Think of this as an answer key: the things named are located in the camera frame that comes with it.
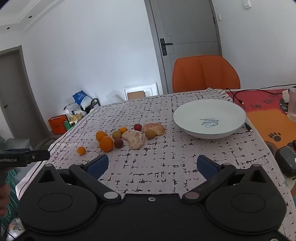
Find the grey seat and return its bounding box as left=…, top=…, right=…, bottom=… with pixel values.
left=0, top=137, right=26, bottom=151

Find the black device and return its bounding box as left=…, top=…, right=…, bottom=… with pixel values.
left=274, top=140, right=296, bottom=178

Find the white framed board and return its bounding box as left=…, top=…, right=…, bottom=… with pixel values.
left=124, top=82, right=159, bottom=101

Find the black wire rack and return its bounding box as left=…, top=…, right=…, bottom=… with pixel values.
left=64, top=98, right=101, bottom=114

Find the large orange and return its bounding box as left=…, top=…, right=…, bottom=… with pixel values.
left=99, top=136, right=114, bottom=152

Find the black and white patterned tablecloth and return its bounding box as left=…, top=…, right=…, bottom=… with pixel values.
left=15, top=88, right=296, bottom=232

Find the brown cardboard piece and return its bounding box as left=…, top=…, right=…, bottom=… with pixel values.
left=127, top=91, right=146, bottom=100

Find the white plate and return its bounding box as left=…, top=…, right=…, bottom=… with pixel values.
left=173, top=99, right=247, bottom=139

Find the person's left hand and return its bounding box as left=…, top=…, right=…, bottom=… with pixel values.
left=0, top=185, right=11, bottom=217

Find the short black cable plug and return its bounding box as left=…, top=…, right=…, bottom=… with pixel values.
left=245, top=117, right=254, bottom=133

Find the orange chair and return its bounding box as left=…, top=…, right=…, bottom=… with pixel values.
left=172, top=56, right=241, bottom=93

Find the grey side door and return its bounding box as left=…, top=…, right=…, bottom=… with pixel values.
left=0, top=46, right=50, bottom=142

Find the peeled orange half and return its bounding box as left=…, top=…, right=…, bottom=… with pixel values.
left=143, top=123, right=166, bottom=135

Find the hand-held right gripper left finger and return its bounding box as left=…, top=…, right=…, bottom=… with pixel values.
left=35, top=154, right=122, bottom=202

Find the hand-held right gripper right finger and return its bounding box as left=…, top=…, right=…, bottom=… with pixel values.
left=182, top=155, right=270, bottom=202

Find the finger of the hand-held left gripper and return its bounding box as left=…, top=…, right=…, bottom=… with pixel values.
left=30, top=150, right=50, bottom=161

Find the orange box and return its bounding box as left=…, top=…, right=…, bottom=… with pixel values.
left=48, top=115, right=70, bottom=135

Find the black usb cable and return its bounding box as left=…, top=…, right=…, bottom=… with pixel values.
left=225, top=88, right=296, bottom=158

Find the peeled orange crescent piece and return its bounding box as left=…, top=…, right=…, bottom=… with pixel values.
left=122, top=130, right=147, bottom=149

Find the black door handle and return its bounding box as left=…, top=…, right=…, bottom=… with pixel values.
left=160, top=38, right=173, bottom=56

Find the blue and white bag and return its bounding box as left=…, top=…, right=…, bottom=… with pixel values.
left=72, top=90, right=93, bottom=108

